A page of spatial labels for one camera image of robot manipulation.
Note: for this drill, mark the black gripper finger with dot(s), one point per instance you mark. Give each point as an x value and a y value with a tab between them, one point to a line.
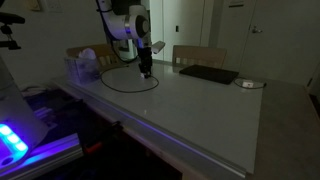
141	72
148	74

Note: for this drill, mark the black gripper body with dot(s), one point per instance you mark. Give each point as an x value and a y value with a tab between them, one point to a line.
145	55

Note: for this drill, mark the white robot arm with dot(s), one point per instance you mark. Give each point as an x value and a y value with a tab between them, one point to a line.
135	26

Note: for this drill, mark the left wooden chair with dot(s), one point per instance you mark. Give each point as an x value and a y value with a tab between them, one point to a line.
103	53

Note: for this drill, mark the clear plastic tissue box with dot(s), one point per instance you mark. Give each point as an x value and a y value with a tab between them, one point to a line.
81	65

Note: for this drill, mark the black laptop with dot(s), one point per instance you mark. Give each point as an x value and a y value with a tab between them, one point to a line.
210	74

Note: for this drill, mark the white device with blue lights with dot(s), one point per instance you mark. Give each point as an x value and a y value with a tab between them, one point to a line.
20	130

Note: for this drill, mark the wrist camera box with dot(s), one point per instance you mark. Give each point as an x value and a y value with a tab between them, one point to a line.
157	47

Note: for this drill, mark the white door with handle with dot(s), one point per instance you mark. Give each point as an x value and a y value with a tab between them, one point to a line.
283	41

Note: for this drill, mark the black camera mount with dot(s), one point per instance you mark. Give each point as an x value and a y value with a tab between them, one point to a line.
8	19

